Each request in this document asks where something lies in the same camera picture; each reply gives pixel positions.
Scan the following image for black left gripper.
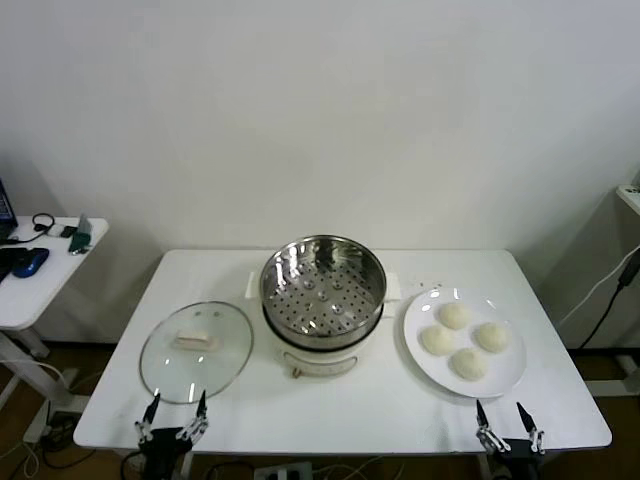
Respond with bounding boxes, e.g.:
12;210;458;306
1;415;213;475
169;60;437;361
133;389;210;480

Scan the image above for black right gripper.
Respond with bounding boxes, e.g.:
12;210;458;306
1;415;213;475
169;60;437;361
474;398;546;480

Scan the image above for white steamed baozi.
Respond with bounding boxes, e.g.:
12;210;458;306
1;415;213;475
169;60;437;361
449;348;488;382
439;301;473;331
473;322;511;352
418;325;456;357

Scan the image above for round glass pot lid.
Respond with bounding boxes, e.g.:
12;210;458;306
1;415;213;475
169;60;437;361
138;300;254;405

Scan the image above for perforated steel steamer basket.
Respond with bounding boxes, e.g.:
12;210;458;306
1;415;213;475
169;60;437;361
259;233;388;350

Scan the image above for white table foot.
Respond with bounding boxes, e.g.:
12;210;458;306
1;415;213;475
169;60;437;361
583;353;640;397

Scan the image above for large white plate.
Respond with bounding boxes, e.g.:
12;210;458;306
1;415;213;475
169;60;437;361
402;286;528;400

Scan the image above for white electric cooking pot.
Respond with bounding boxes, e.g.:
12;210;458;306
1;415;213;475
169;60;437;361
244;269;402;380

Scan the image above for white side table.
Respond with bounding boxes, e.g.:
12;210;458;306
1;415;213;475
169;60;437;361
0;216;110;401

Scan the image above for green phone stand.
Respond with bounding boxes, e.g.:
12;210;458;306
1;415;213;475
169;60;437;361
68;213;95;256

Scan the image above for blue computer mouse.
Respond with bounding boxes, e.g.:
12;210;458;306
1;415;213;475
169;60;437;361
10;247;50;279

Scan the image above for black flat device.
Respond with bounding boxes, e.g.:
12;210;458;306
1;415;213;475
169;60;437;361
0;248;22;282

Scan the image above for white shelf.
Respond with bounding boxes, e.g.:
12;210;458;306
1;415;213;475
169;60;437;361
615;172;640;216

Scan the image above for dark laptop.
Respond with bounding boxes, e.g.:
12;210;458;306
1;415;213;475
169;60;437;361
0;177;19;241

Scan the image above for black floor cable bundle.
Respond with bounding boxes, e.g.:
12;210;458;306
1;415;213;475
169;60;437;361
38;419;99;469

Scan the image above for white wall cable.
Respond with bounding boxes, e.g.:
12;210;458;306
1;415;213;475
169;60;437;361
557;244;636;326

